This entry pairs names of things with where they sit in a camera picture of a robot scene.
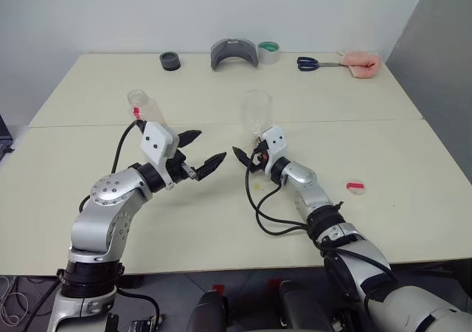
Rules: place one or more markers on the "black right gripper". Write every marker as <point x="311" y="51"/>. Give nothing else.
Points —
<point x="260" y="164"/>

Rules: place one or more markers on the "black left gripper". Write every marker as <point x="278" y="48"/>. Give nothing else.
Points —
<point x="177" y="169"/>

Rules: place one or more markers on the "clear plastic bottle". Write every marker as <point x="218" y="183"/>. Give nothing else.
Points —
<point x="256" y="107"/>

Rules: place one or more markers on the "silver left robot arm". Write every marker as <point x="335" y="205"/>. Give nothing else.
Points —
<point x="110" y="195"/>

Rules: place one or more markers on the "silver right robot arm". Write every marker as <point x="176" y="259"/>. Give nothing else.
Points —
<point x="306" y="177"/>

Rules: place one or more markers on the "clear bottle with red tape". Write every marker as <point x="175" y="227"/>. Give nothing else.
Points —
<point x="147" y="107"/>

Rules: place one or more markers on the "grey curved plastic shell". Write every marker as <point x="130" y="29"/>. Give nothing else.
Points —
<point x="217" y="53"/>

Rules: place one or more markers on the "grey tape roll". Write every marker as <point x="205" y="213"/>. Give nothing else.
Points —
<point x="269" y="55"/>

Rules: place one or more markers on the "small red bottle cap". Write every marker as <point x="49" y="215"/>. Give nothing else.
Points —
<point x="355" y="187"/>

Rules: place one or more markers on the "pink fluffy cloth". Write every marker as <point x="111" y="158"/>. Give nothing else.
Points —
<point x="361" y="64"/>

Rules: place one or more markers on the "dark rounded shape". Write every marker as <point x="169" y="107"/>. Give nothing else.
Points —
<point x="306" y="306"/>
<point x="208" y="310"/>

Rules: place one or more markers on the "black electronics box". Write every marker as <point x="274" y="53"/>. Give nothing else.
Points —
<point x="136" y="326"/>

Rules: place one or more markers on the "dark laptop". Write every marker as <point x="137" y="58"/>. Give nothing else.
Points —
<point x="4" y="136"/>

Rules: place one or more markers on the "grey partition panel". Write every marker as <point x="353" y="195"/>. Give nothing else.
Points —
<point x="435" y="88"/>

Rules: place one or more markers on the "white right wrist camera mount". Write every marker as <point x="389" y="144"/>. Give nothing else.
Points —
<point x="274" y="140"/>

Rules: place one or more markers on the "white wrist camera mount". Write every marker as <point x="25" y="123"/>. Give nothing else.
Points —
<point x="156" y="142"/>
<point x="274" y="140"/>

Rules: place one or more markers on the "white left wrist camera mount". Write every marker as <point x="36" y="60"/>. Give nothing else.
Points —
<point x="156" y="142"/>

